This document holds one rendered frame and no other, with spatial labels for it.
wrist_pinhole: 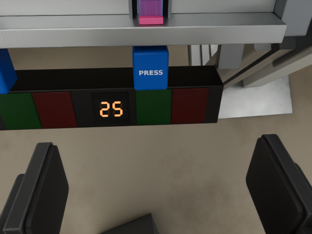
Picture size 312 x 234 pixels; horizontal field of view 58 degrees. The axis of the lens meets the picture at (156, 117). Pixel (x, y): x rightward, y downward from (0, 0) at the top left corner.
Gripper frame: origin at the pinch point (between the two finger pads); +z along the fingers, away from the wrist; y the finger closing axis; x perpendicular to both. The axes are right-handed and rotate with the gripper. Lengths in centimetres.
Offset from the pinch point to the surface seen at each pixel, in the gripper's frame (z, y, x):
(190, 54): 47, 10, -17
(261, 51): 16.6, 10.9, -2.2
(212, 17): 9.3, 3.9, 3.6
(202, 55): 46, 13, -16
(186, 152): 55, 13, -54
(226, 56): 13.7, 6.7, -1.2
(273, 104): 64, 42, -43
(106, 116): 11.2, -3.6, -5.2
